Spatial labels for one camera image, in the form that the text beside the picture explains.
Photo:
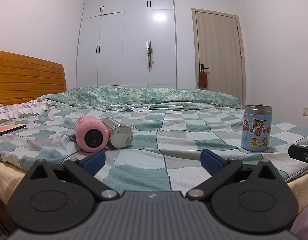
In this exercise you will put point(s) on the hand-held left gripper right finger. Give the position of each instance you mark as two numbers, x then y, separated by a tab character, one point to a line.
211	162

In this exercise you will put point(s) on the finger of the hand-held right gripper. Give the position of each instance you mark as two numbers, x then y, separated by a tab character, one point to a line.
300	152

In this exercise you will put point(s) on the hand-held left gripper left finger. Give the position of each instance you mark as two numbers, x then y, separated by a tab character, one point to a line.
95	162

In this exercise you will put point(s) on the pink bottle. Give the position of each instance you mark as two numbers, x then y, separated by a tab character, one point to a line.
90	133

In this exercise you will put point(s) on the silver steel bottle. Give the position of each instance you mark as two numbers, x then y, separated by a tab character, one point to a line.
119	133

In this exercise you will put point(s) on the blue cartoon print cup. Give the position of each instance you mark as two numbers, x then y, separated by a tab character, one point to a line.
256	130

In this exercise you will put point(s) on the green checkered bed sheet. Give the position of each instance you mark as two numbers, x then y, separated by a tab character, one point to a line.
156	135

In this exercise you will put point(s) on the pink clothing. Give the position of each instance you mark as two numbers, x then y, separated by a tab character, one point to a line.
303	225

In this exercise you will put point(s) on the green floral quilt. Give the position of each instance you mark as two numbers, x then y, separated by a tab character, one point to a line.
144	96

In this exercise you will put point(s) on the brown hanging bag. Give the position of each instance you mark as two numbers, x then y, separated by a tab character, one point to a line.
202	79

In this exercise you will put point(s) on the beige mattress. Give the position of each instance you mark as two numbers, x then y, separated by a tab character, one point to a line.
9	177

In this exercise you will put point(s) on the red tablet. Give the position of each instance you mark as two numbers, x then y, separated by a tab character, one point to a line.
7	129

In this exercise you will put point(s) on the purple floral pillow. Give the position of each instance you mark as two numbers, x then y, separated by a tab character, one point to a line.
16	110

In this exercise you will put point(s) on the wooden headboard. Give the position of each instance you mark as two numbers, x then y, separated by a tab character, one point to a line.
26	80

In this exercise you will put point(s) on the beige wooden door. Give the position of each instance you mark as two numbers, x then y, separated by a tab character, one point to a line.
218	55

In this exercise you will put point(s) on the green hanging ornament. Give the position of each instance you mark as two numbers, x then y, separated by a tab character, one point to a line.
150	55

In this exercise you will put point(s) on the white wardrobe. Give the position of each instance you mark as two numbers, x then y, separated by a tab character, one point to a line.
126	40

